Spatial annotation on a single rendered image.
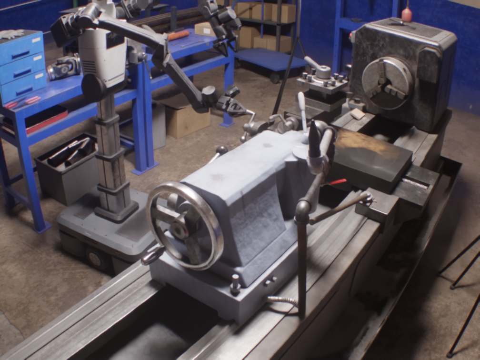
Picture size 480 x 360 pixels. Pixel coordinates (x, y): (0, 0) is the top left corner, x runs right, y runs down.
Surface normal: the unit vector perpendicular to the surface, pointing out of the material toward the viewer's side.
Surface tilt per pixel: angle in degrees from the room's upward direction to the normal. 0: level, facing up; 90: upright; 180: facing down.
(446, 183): 0
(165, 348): 19
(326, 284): 0
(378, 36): 90
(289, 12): 90
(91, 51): 90
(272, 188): 76
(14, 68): 90
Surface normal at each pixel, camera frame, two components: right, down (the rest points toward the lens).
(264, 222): 0.77, 0.00
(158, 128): 0.67, 0.39
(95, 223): 0.03, -0.86
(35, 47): 0.81, 0.31
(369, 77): -0.58, 0.40
